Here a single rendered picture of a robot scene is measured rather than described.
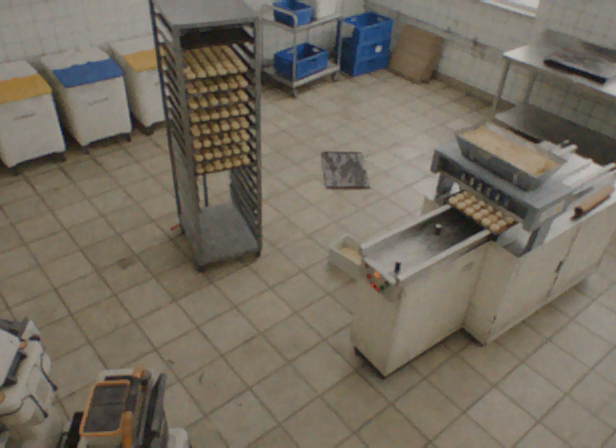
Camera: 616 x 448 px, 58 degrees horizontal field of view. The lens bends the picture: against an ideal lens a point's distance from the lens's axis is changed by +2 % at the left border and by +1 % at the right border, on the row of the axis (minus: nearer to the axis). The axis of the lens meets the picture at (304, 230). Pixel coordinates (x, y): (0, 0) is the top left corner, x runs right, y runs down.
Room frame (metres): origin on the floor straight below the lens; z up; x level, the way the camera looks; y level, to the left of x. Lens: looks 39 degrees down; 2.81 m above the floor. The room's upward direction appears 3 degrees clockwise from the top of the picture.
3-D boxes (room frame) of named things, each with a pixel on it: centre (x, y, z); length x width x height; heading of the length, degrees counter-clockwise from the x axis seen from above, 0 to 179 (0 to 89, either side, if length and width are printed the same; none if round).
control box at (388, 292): (2.14, -0.41, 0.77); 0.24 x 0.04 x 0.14; 38
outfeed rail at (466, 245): (2.63, -1.27, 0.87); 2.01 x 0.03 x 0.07; 128
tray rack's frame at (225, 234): (3.25, 0.66, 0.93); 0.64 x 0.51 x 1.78; 26
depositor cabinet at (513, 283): (2.96, -1.47, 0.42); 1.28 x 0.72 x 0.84; 128
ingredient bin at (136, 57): (5.21, 1.62, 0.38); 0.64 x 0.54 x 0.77; 39
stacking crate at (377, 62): (6.91, -0.61, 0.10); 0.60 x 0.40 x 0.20; 129
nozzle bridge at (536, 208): (2.67, -1.09, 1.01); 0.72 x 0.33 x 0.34; 38
